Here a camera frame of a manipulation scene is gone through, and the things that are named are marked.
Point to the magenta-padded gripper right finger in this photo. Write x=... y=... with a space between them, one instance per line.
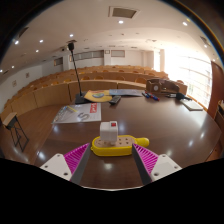
x=165 y=166

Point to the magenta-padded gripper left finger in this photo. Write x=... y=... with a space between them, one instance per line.
x=56 y=165

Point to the white charger with red switch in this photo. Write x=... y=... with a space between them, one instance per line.
x=108 y=133

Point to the white plastic-wrapped magazine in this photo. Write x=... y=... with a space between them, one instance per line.
x=78 y=115

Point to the yellow power strip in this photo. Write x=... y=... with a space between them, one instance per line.
x=110 y=150

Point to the white notebook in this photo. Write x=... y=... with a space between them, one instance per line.
x=192 y=105

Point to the red marker pen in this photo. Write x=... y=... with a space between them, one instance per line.
x=153 y=97

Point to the black gooseneck microphone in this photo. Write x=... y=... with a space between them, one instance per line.
x=81 y=99

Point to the black stapler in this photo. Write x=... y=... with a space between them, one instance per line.
x=178 y=96

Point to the rows of wooden auditorium seats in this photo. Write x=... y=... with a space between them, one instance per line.
x=50 y=93

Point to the blue marker pen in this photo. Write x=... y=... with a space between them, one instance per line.
x=145 y=95

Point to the wooden shelf unit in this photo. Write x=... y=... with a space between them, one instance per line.
x=220 y=116

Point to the wooden desk organizer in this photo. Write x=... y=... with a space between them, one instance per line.
x=161 y=87

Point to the yellow booklet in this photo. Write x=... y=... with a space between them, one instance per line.
x=98 y=96

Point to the blue booklet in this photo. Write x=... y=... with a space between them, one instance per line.
x=126 y=92

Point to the black remote control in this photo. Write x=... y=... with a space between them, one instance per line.
x=115 y=99

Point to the large bright window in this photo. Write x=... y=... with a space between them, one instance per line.
x=190 y=76

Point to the ceiling projector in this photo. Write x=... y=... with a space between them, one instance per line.
x=64 y=49

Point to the small ceiling air vent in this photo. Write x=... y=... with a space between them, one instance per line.
x=204 y=40

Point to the recessed ceiling lights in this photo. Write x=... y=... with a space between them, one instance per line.
x=120 y=22

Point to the large ceiling air vent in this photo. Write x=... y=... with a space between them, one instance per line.
x=123 y=12

